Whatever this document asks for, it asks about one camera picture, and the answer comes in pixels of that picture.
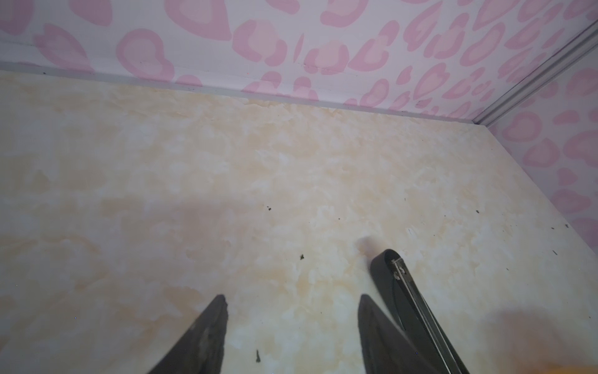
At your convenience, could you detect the aluminium frame bar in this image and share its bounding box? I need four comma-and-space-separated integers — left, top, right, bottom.
472, 20, 597, 128

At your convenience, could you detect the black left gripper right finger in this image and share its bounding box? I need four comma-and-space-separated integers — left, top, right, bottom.
358, 294, 439, 374

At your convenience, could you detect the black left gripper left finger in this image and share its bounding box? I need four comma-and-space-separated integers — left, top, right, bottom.
149, 295, 228, 374

